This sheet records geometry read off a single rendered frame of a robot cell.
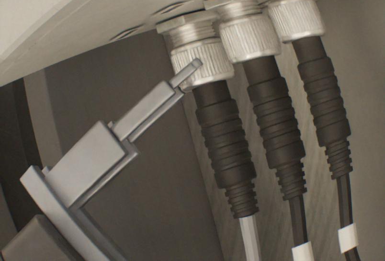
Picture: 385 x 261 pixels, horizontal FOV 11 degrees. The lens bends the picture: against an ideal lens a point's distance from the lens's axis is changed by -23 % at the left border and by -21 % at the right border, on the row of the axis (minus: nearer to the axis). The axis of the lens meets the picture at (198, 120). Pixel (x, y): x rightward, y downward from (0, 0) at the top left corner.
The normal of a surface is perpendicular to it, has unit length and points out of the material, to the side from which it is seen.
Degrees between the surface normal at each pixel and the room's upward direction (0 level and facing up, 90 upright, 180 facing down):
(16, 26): 90
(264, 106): 62
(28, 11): 90
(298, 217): 52
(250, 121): 90
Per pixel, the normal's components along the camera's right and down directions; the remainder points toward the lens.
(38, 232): -0.47, -0.43
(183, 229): 0.39, -0.04
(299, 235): 0.00, 0.02
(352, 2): -0.89, 0.25
